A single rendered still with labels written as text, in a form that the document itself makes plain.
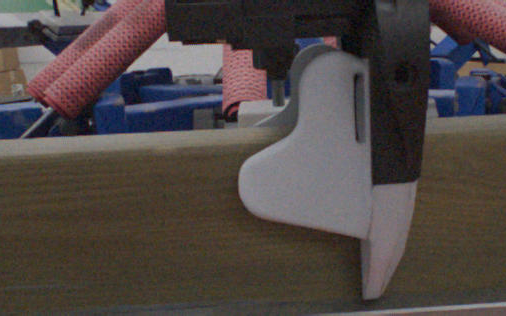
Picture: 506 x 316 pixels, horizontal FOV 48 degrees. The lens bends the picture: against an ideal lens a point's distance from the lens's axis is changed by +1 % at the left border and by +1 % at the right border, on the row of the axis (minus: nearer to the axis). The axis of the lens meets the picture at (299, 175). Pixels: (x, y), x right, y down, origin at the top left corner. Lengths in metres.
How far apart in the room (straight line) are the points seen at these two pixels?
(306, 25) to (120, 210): 0.09
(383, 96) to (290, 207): 0.05
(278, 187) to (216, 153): 0.03
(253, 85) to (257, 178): 0.43
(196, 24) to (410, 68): 0.07
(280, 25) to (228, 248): 0.09
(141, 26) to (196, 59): 3.52
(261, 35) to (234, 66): 0.46
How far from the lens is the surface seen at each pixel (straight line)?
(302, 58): 0.24
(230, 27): 0.18
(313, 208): 0.19
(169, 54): 4.34
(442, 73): 1.15
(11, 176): 0.22
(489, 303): 0.23
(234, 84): 0.62
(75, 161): 0.21
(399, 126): 0.17
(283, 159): 0.19
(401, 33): 0.17
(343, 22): 0.19
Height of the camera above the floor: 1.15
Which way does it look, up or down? 16 degrees down
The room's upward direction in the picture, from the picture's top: 2 degrees counter-clockwise
